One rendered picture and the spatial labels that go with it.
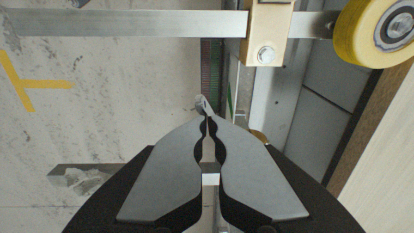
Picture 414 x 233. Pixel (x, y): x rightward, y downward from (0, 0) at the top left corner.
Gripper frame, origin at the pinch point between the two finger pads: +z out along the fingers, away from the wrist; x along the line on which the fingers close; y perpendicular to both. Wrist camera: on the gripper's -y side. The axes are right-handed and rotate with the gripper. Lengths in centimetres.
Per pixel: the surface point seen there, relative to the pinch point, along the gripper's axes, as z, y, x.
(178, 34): 13.2, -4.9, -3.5
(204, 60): 27.1, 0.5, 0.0
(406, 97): 7.3, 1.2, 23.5
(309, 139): 25.7, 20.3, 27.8
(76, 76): 97, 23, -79
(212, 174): 11.4, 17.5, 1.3
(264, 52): 11.4, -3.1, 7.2
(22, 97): 97, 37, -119
